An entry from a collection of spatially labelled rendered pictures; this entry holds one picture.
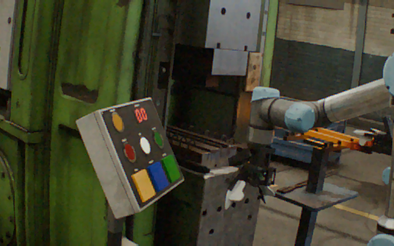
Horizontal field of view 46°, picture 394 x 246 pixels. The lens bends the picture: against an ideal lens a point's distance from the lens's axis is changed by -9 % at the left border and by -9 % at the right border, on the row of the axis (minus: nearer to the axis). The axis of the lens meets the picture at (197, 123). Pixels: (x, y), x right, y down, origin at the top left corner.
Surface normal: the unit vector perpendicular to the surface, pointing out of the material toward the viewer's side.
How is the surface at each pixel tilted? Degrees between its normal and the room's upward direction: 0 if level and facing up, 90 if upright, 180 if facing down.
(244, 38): 90
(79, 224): 90
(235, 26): 90
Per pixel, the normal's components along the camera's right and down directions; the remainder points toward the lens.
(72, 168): -0.68, 0.06
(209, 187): 0.73, 0.21
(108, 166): -0.31, 0.15
